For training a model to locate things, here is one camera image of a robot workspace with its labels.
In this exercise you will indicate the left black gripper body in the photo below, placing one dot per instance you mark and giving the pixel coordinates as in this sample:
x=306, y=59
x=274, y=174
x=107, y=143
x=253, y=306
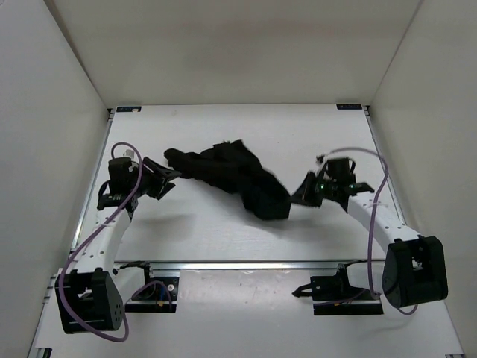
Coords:
x=148, y=181

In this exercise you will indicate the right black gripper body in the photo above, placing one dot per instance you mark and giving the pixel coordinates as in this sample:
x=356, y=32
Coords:
x=325, y=187

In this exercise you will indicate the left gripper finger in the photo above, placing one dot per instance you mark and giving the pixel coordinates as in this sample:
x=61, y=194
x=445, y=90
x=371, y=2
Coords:
x=157, y=190
x=158, y=170

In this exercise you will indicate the black pleated skirt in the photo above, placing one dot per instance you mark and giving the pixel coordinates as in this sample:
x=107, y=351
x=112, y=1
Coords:
x=233, y=168

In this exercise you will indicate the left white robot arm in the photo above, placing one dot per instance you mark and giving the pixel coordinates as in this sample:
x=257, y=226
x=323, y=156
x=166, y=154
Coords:
x=91, y=289

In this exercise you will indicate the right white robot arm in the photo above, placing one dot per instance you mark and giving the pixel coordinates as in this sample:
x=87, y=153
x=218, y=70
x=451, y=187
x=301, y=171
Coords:
x=413, y=271

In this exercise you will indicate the left blue corner label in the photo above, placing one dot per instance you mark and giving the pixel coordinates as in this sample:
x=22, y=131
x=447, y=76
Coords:
x=128, y=109

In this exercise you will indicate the blue corner label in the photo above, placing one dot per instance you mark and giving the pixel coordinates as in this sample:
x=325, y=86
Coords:
x=349, y=106
x=128, y=109

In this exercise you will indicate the right blue corner label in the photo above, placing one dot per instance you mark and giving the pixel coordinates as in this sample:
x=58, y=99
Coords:
x=349, y=106

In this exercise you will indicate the aluminium front rail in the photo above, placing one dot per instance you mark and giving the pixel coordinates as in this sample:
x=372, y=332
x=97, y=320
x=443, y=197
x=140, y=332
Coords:
x=246, y=265

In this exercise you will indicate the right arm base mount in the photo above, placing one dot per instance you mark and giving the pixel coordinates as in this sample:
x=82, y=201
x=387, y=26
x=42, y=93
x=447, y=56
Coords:
x=333, y=295

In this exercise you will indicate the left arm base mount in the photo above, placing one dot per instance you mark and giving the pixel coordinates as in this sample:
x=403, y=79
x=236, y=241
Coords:
x=156, y=298

